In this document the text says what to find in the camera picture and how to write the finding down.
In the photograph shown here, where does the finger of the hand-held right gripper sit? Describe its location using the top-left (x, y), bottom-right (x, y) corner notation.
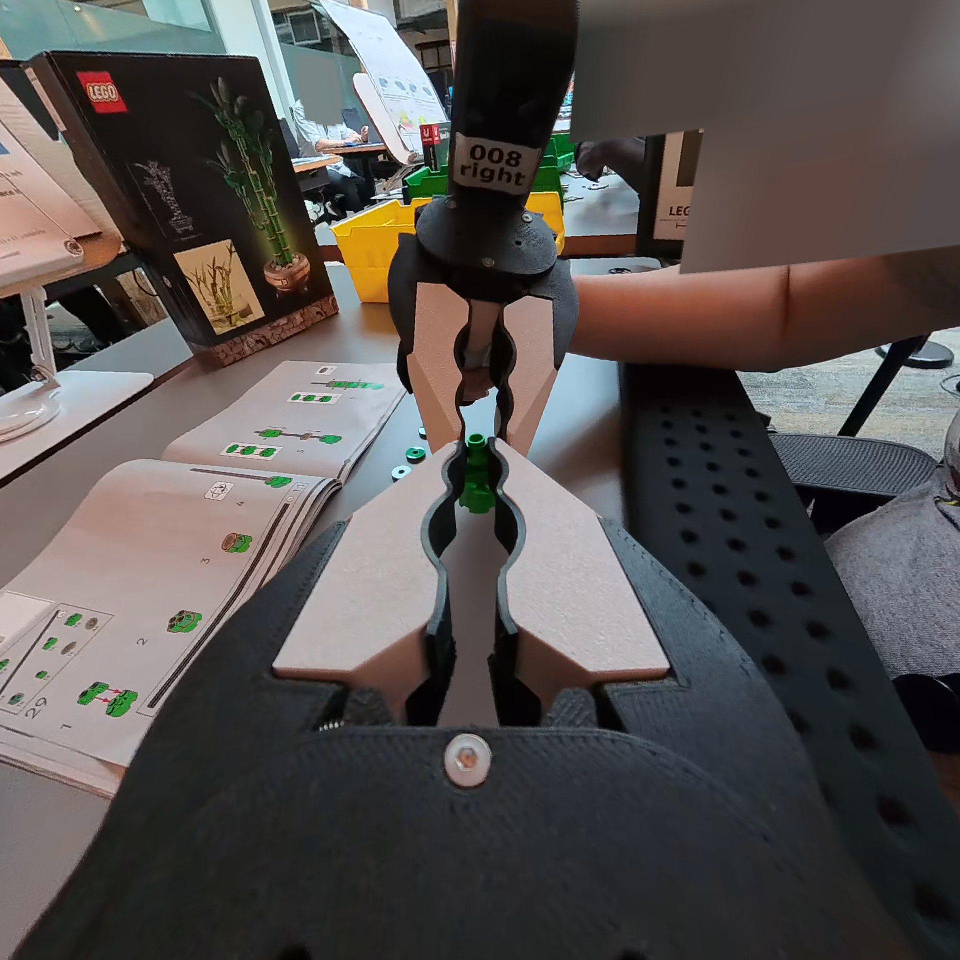
top-left (495, 296), bottom-right (561, 458)
top-left (413, 282), bottom-right (482, 452)

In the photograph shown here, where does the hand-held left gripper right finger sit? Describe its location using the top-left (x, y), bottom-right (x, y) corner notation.
top-left (489, 440), bottom-right (674, 725)

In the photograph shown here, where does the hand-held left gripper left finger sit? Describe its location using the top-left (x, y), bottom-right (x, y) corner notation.
top-left (272, 441), bottom-right (461, 725)

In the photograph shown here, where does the person's right forearm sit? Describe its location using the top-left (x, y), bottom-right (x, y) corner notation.
top-left (570, 251), bottom-right (960, 371)

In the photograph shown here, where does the grey desk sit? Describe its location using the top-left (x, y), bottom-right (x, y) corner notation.
top-left (0, 260), bottom-right (666, 960)

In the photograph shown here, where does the green plastic bin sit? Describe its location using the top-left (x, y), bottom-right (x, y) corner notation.
top-left (405, 132), bottom-right (576, 206)

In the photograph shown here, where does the yellow plastic bin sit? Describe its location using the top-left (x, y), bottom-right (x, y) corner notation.
top-left (331, 191), bottom-right (567, 306)

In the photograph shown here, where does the black perforated pad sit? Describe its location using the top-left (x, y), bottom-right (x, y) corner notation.
top-left (620, 360), bottom-right (960, 960)

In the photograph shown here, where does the black cardboard box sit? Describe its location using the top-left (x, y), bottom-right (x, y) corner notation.
top-left (637, 132), bottom-right (707, 261)

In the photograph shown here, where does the white display board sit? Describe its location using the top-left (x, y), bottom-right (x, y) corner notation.
top-left (319, 0), bottom-right (453, 163)

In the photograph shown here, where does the open instruction booklet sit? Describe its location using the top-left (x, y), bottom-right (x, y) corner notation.
top-left (0, 360), bottom-right (411, 800)

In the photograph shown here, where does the black mesh office chair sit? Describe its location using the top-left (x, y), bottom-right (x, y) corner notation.
top-left (770, 433), bottom-right (941, 530)

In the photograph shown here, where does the person's grey clothing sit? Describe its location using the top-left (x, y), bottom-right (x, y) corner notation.
top-left (823, 479), bottom-right (960, 684)

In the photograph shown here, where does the black bamboo print box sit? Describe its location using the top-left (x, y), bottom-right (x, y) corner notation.
top-left (26, 50), bottom-right (339, 367)

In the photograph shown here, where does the black floor stand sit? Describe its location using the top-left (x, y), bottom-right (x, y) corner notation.
top-left (835, 329), bottom-right (956, 438)

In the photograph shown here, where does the white document stand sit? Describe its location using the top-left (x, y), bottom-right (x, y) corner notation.
top-left (0, 64), bottom-right (156, 479)

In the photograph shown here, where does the printed paper sheet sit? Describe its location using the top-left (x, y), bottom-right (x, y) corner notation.
top-left (0, 75), bottom-right (105, 282)

